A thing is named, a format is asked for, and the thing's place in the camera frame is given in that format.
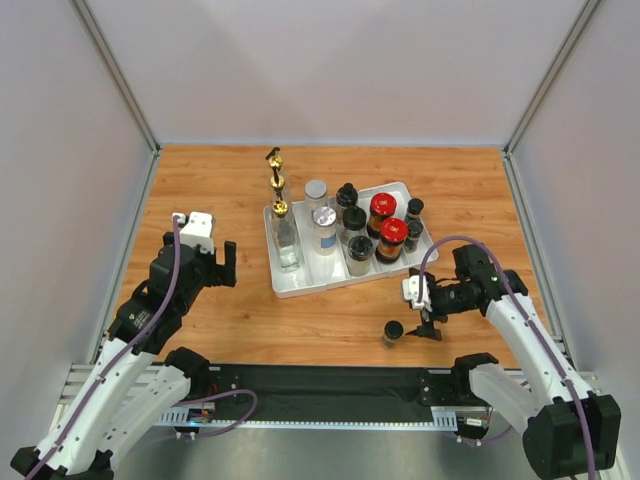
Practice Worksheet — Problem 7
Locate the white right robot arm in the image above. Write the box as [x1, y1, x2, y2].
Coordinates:
[401, 236, 622, 479]

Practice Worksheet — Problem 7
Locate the red lid sauce jar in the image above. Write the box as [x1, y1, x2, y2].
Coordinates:
[367, 192, 397, 239]
[375, 217, 409, 264]

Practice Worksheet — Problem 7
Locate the small black lid spice jar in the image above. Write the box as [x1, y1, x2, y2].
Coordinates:
[404, 198, 424, 223]
[403, 219, 424, 253]
[380, 320, 404, 348]

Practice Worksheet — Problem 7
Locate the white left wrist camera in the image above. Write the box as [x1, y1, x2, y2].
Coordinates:
[172, 211, 215, 254]

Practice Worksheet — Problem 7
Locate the white powder jar black lid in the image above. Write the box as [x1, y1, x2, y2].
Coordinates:
[346, 235, 374, 277]

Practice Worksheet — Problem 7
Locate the black knob grinder bottle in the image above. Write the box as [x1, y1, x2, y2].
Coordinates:
[340, 206, 367, 246]

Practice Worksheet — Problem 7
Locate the right aluminium corner post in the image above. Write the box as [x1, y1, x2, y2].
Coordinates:
[504, 0, 605, 154]

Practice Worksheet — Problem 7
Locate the glass oil bottle brown sauce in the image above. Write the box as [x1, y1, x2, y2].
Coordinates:
[265, 147, 283, 174]

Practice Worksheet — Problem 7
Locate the left aluminium corner post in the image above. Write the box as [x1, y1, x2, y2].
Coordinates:
[69, 0, 161, 153]

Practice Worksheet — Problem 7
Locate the aluminium frame rail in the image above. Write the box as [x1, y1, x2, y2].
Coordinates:
[59, 363, 609, 431]

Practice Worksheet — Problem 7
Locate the aluminium corner post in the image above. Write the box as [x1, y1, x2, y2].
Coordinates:
[504, 0, 605, 154]
[69, 0, 161, 153]

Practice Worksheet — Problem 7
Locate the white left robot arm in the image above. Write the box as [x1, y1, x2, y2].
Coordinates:
[11, 234, 237, 479]

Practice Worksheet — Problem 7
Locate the white divided organizer tray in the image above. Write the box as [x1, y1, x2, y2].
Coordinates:
[264, 182, 438, 298]

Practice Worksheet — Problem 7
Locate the black cap spice bottle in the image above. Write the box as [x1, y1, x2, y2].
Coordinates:
[336, 182, 359, 209]

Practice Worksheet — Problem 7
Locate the glass oil bottle dark sauce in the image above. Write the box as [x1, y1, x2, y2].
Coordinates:
[269, 167, 291, 205]

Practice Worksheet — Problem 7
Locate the salt jar blue label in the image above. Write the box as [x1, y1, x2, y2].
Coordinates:
[304, 179, 328, 212]

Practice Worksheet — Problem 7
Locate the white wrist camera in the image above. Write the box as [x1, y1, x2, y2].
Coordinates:
[172, 211, 215, 254]
[401, 275, 433, 312]

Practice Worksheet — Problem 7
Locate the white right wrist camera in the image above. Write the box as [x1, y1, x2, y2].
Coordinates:
[401, 275, 433, 312]

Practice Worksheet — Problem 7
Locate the clear glass oil bottle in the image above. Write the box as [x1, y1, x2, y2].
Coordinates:
[270, 200, 302, 272]

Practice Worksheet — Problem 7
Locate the salt jar silver lid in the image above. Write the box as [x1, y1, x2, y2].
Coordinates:
[311, 206, 337, 256]

